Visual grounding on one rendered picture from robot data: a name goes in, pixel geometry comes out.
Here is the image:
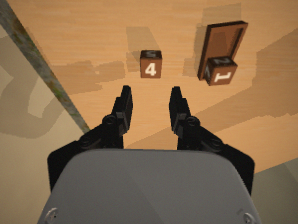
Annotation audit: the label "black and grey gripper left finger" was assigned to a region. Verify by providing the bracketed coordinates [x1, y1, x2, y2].
[47, 85, 133, 192]

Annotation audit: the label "brown wooden tray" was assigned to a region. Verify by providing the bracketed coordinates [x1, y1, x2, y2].
[197, 21, 248, 81]

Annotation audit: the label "brown number cube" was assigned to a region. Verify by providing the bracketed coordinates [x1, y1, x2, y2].
[140, 50, 162, 79]
[203, 56, 238, 86]

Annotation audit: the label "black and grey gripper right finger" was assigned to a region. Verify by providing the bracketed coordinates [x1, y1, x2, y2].
[169, 86, 255, 197]

